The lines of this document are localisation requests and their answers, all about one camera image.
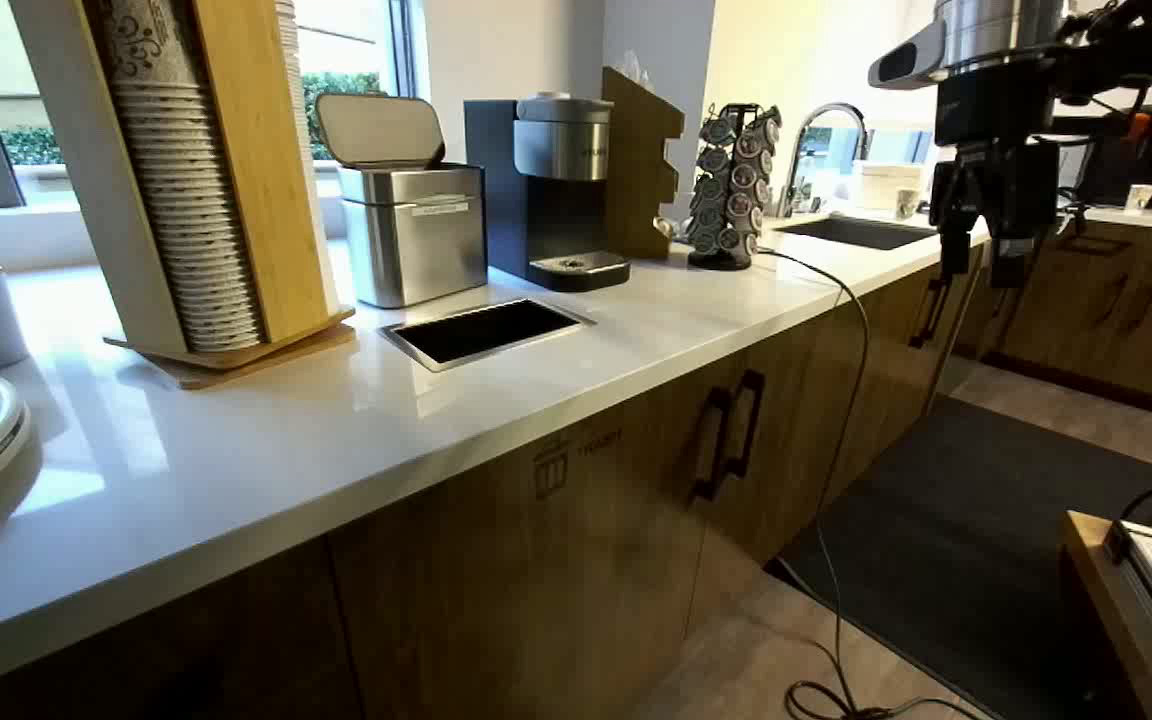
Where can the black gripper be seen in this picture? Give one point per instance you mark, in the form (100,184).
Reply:
(1000,184)

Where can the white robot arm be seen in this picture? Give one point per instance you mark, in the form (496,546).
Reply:
(998,74)

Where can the black kitchen sink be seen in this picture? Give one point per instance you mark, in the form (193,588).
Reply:
(857,235)

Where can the chrome sink faucet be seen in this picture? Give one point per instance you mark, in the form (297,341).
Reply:
(831,145)

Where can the coffee pod carousel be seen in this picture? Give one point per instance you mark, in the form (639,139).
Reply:
(733,184)

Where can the black floor mat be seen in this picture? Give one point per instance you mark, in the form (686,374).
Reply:
(948,554)

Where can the wooden box organizer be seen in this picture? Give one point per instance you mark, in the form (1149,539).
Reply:
(639,167)

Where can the black coffee machine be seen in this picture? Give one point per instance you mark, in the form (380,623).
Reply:
(545,191)

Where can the stainless steel bin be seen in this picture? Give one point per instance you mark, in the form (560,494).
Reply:
(414,219)

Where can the black countertop trash opening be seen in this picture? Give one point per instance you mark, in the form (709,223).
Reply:
(477,332)

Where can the wooden paper cup dispenser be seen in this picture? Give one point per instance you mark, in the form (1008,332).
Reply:
(191,157)

